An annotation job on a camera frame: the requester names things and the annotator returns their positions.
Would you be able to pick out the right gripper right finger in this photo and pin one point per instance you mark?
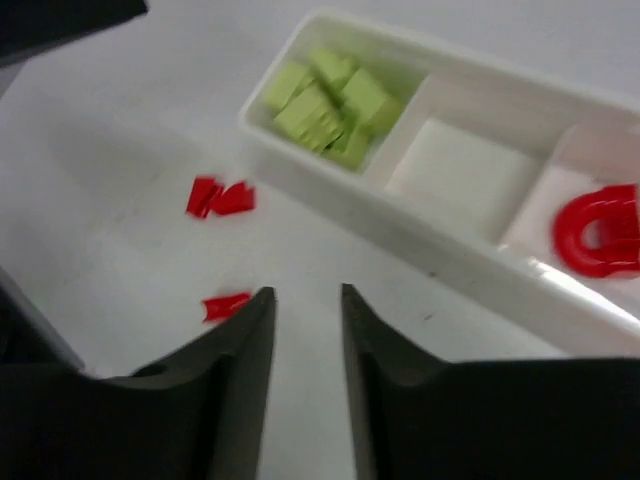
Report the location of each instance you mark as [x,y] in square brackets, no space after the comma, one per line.
[416,416]

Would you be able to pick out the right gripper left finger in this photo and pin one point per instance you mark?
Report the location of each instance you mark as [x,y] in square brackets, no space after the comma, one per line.
[197,413]

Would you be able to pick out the small red lego brick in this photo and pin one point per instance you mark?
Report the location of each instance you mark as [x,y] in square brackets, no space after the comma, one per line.
[221,308]

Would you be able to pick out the red curved lego piece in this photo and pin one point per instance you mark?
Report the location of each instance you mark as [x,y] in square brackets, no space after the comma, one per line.
[596,235]

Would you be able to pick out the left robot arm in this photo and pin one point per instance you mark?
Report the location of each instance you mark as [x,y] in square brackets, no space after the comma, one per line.
[32,27]

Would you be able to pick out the red slope lego brick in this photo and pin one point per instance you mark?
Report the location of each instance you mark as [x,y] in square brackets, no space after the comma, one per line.
[237,198]

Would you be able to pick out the white divided sorting tray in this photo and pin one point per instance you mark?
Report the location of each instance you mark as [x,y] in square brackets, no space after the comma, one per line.
[453,189]

